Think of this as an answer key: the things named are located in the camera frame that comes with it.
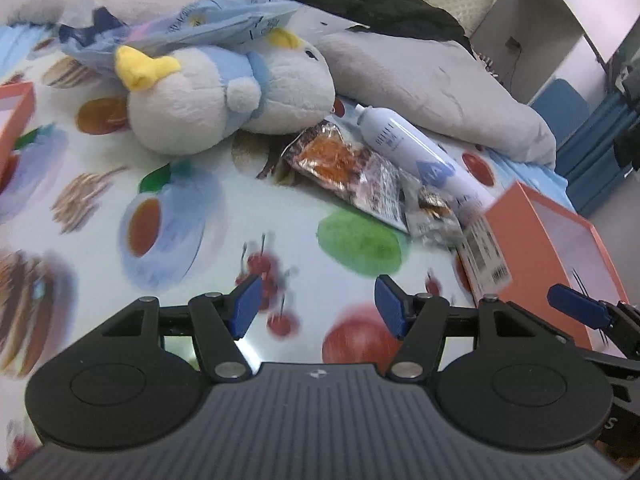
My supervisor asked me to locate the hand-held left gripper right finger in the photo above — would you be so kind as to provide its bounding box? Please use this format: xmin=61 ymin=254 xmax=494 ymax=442
xmin=375 ymin=275 xmax=584 ymax=382

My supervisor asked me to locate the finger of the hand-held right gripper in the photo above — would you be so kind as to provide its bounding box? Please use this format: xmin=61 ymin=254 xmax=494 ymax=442
xmin=547 ymin=284 xmax=640 ymax=357

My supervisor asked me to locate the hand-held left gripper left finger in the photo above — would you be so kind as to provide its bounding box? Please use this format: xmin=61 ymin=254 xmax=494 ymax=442
xmin=100 ymin=275 xmax=264 ymax=384

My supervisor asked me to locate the pink cardboard box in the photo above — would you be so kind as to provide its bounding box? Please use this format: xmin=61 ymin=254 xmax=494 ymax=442
xmin=452 ymin=181 xmax=628 ymax=351

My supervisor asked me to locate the small silver snack packet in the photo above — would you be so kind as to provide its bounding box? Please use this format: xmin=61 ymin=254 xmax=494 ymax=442
xmin=405 ymin=185 xmax=463 ymax=248

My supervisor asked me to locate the orange clear snack packet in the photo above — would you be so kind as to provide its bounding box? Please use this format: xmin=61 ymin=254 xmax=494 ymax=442
xmin=282 ymin=122 xmax=408 ymax=233

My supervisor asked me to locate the fruit printed mat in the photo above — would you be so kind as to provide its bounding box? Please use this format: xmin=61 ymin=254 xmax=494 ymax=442
xmin=0 ymin=25 xmax=501 ymax=467

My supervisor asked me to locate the blue curtain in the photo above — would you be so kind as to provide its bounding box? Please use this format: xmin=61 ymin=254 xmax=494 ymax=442
xmin=557 ymin=95 xmax=640 ymax=221

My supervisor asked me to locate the white spray bottle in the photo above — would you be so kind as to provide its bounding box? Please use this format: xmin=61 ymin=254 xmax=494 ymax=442
xmin=352 ymin=104 xmax=493 ymax=221

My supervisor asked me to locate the blue chair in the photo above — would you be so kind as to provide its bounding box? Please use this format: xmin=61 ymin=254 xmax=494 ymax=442
xmin=530 ymin=78 xmax=591 ymax=148

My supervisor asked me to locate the white penguin plush toy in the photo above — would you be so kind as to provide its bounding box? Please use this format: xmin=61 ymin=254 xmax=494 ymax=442
xmin=114 ymin=27 xmax=336 ymax=156

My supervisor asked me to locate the grey blanket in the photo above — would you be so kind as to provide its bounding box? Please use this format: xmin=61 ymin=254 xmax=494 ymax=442
xmin=7 ymin=0 xmax=557 ymax=168

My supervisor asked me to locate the blue printed plastic bag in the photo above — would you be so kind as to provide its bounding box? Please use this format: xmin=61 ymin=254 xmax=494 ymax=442
xmin=57 ymin=0 xmax=303 ymax=73

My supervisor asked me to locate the pink box lid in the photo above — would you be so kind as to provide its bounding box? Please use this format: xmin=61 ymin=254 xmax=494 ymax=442
xmin=0 ymin=82 xmax=37 ymax=176

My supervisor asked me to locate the white wall cabinet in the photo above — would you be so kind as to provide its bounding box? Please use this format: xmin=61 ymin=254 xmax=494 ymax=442
xmin=470 ymin=0 xmax=640 ymax=106

